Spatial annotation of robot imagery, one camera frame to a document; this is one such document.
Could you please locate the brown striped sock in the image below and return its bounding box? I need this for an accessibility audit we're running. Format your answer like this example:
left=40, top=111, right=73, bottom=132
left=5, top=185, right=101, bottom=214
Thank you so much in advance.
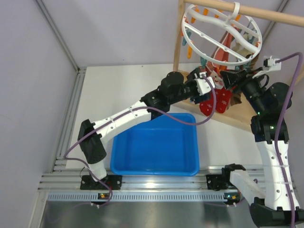
left=228, top=54, right=259, bottom=109

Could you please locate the blue plastic bin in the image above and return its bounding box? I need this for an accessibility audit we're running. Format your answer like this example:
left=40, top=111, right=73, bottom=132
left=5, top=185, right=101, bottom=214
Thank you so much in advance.
left=110, top=113, right=200, bottom=176

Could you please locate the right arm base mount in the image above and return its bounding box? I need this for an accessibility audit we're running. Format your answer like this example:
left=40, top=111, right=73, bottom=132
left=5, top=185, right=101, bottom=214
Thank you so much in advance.
left=206, top=174, right=236, bottom=191

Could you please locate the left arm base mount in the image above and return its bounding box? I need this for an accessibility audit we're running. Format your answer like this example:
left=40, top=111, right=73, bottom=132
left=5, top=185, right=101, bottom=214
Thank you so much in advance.
left=80, top=171, right=123, bottom=190

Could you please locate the white round clip hanger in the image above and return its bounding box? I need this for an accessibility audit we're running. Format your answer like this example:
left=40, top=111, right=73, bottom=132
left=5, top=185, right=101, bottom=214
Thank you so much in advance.
left=180, top=2, right=262, bottom=67

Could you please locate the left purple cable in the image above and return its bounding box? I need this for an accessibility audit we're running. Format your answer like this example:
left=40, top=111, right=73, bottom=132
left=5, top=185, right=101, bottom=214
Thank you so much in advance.
left=64, top=76, right=217, bottom=209

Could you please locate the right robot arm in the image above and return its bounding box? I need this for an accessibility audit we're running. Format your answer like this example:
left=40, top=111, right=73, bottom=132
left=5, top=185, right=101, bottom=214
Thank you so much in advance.
left=220, top=70, right=304, bottom=228

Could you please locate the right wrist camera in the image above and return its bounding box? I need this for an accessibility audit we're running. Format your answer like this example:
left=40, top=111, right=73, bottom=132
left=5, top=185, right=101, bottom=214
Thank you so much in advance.
left=263, top=56, right=281, bottom=72

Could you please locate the salmon pink cloth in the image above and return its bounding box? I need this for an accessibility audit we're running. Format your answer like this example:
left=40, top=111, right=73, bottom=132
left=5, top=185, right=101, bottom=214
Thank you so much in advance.
left=190, top=33, right=236, bottom=105

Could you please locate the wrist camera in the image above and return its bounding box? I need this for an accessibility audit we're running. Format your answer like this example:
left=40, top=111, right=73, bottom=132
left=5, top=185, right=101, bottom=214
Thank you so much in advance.
left=263, top=56, right=281, bottom=72
left=194, top=72, right=215, bottom=96

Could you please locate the aluminium rail frame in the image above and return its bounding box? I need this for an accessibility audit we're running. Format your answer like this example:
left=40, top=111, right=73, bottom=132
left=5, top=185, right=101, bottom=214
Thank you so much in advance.
left=28, top=0, right=304, bottom=228

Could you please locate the beige hanging sock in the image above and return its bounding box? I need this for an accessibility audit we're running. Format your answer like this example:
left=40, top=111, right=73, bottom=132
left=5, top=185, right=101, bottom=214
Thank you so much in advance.
left=231, top=33, right=255, bottom=58

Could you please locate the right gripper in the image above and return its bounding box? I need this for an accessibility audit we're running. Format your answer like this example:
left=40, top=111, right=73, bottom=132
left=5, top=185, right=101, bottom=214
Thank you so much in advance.
left=220, top=66, right=266, bottom=114

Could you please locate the purple cable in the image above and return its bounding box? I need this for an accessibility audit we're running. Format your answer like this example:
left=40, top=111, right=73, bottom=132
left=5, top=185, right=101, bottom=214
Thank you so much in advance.
left=64, top=76, right=217, bottom=209
left=251, top=52, right=304, bottom=228

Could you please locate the wooden hanger stand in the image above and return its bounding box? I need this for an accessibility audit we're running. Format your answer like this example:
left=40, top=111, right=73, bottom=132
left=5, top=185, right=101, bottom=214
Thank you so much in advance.
left=173, top=0, right=304, bottom=131

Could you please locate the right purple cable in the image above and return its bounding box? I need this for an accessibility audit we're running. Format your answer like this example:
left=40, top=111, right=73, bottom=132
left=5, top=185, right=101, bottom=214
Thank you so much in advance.
left=251, top=52, right=304, bottom=228

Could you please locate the red santa sock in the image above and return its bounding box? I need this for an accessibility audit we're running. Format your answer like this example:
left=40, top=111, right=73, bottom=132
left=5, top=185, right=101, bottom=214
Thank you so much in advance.
left=216, top=88, right=232, bottom=114
left=199, top=70, right=224, bottom=116

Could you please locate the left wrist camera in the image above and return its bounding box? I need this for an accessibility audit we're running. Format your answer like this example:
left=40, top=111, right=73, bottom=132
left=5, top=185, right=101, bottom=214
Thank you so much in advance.
left=194, top=72, right=215, bottom=96

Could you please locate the white base board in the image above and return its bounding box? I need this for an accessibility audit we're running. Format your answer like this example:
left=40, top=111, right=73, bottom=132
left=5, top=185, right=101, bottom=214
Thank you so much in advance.
left=71, top=64, right=262, bottom=169

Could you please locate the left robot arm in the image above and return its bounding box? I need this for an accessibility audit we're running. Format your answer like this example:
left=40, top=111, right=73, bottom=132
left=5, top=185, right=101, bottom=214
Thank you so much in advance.
left=77, top=70, right=215, bottom=189

